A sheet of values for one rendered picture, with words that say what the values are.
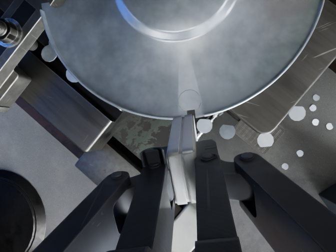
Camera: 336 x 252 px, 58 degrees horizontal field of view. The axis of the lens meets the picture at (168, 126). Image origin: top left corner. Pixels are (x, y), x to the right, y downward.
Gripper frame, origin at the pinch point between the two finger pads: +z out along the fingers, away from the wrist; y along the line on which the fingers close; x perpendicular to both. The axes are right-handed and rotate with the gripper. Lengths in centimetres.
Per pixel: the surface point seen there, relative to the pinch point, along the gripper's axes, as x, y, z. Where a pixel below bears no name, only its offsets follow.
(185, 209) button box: -18.2, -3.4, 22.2
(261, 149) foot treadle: -30, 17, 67
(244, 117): -1.9, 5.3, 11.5
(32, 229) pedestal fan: -51, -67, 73
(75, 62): 6.1, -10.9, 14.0
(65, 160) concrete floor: -31, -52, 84
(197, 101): 0.3, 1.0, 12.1
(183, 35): 6.7, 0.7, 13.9
